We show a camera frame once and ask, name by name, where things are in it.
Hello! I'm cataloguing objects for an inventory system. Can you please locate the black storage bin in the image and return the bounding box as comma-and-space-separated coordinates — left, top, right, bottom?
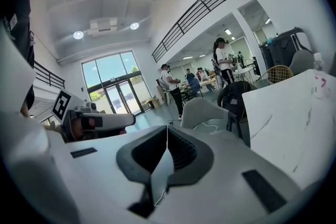
272, 26, 313, 71
259, 38, 283, 79

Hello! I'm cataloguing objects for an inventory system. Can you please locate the black wicker chair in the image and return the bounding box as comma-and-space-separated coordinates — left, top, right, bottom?
217, 80, 259, 124

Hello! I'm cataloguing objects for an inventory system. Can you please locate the large glass window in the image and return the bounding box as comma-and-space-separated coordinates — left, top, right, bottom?
80, 51, 140, 89

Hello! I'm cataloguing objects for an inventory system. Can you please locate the grey upholstered chair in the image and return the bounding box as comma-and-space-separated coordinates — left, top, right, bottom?
180, 98, 250, 149
288, 49, 316, 76

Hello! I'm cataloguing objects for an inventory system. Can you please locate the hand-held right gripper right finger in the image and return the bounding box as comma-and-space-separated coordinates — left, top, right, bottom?
157, 125, 302, 224

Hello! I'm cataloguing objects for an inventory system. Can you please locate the person's left hand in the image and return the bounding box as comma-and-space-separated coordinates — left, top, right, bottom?
70, 117, 92, 141

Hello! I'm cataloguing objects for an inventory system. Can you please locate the small white object on table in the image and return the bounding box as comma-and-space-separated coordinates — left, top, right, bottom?
312, 52, 329, 100

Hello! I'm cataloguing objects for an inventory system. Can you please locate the white round table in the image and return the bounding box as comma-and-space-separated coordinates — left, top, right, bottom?
232, 65, 255, 84

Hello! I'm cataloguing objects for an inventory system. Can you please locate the light wooden table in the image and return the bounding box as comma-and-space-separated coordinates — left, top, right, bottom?
199, 76, 218, 89

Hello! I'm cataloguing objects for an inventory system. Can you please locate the black balcony railing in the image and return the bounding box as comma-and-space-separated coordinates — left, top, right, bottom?
33, 60, 66, 90
151, 0, 245, 63

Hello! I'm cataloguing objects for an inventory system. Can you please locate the white floor cable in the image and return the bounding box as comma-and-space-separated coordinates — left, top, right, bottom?
154, 122, 219, 207

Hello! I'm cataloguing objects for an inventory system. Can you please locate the person's black shirt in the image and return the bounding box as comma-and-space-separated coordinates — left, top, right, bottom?
4, 0, 36, 113

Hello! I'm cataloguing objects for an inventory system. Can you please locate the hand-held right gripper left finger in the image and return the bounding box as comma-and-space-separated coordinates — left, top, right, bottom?
52, 125, 168, 223

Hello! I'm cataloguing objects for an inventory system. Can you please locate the glass entrance door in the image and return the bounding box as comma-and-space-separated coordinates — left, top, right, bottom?
103, 79, 145, 115

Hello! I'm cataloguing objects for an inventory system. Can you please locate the black backpack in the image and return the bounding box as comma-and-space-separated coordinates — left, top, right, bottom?
222, 80, 258, 116

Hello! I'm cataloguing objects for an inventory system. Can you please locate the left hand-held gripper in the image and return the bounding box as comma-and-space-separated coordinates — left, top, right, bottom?
51, 88, 137, 142

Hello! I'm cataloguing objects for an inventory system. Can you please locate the ceiling air conditioner unit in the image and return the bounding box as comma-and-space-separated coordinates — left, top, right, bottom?
88, 17, 119, 36

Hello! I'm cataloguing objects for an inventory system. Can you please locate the gold wire chair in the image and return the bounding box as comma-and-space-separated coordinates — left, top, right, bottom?
258, 65, 294, 84

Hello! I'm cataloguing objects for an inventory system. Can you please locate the white marble table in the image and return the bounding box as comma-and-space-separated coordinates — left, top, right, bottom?
241, 68, 336, 190

